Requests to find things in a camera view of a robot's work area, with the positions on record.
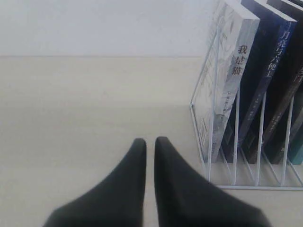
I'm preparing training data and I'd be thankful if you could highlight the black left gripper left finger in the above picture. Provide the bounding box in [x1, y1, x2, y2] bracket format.
[44, 138, 147, 227]

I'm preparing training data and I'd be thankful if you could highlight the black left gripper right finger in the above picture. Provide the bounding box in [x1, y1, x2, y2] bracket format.
[154, 137, 269, 227]

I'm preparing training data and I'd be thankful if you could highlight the grey white cat book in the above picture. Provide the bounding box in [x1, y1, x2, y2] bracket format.
[194, 0, 260, 162]

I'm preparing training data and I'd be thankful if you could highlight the black brown spine book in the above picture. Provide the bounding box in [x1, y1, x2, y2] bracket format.
[261, 0, 303, 164]

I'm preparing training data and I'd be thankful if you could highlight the black white-title book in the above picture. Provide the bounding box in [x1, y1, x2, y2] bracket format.
[288, 113, 303, 165]

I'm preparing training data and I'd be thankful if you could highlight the white wire book rack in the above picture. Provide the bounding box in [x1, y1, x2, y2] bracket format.
[190, 25, 303, 192]

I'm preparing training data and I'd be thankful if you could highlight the blue moon cover book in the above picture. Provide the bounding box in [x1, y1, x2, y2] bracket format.
[221, 0, 297, 163]

